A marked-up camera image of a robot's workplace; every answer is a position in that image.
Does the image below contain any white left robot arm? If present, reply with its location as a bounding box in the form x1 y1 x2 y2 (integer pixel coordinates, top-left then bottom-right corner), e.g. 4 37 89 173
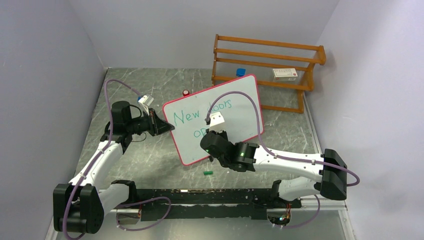
53 101 175 234

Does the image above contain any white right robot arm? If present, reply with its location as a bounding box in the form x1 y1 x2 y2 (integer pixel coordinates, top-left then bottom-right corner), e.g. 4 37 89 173
200 131 348 207

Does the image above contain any blue block on shelf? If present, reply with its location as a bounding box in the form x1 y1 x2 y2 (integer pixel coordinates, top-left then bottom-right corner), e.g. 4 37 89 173
236 68 246 78

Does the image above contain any red black stamp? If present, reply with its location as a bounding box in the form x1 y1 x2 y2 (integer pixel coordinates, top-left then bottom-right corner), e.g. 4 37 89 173
182 89 190 97

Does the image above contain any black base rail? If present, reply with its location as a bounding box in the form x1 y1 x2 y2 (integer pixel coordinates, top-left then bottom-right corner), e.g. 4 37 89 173
130 188 302 221

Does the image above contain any pink framed whiteboard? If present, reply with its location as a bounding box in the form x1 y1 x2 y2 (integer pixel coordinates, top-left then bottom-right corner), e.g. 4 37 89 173
162 74 264 166

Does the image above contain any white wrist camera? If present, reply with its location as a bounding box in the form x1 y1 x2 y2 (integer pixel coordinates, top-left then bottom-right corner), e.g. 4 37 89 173
206 111 226 133
137 94 154 115

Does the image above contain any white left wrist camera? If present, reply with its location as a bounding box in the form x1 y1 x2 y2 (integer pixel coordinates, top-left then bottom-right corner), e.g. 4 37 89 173
137 94 154 115

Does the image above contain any wooden shelf rack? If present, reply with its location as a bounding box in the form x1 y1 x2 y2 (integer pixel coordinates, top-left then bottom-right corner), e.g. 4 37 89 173
211 34 327 114

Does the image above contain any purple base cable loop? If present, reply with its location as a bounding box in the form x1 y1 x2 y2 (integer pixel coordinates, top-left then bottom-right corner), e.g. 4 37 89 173
115 196 172 232

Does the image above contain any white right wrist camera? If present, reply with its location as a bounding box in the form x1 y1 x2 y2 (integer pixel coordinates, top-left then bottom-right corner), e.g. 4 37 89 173
206 111 226 133

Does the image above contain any white red small box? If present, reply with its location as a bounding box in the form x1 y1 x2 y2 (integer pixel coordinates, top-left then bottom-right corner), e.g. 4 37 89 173
272 68 298 81

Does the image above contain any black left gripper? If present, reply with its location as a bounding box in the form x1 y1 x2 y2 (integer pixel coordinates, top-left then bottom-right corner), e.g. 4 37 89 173
126 108 174 137

